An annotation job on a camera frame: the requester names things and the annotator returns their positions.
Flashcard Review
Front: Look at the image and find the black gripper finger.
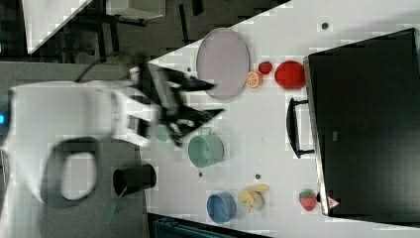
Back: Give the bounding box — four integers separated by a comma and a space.
180, 77, 214, 92
171, 108, 224, 141

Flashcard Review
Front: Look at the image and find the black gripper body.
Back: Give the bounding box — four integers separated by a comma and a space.
135, 62, 185, 146

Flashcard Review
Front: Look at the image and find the red plush ketchup bottle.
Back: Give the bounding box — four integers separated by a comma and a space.
274, 60, 305, 89

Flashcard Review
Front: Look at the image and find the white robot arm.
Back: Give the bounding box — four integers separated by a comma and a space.
1, 63, 217, 238

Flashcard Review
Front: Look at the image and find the black toaster oven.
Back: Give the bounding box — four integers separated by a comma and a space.
304, 29, 420, 226

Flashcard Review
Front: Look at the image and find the green metal cup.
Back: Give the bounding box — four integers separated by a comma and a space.
187, 127, 224, 169

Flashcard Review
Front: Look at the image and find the green perforated colander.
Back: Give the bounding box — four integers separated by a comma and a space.
155, 125, 170, 143

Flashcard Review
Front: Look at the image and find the round grey plate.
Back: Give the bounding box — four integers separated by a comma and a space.
196, 28, 250, 100

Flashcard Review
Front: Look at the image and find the orange slice toy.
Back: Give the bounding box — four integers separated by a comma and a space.
246, 71, 263, 88

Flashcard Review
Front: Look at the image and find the small red toy strawberry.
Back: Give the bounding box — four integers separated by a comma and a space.
259, 61, 272, 75

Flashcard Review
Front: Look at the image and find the black cylinder cup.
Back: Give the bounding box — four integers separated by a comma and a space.
113, 164, 157, 195

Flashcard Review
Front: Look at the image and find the blue bowl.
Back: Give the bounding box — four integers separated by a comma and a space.
207, 191, 237, 224

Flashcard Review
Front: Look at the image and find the yellow banana toy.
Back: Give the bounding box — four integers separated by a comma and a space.
238, 184, 269, 213

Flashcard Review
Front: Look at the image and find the teal storage crate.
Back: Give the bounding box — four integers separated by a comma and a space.
152, 217, 265, 238

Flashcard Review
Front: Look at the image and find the white side table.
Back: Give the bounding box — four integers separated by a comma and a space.
21, 0, 93, 55

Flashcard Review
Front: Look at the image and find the large plush strawberry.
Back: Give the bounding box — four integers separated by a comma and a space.
298, 190, 317, 211

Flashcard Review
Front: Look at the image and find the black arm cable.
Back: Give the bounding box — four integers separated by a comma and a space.
74, 51, 140, 83

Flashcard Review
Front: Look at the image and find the black oven door handle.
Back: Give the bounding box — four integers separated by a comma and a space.
286, 98, 314, 159

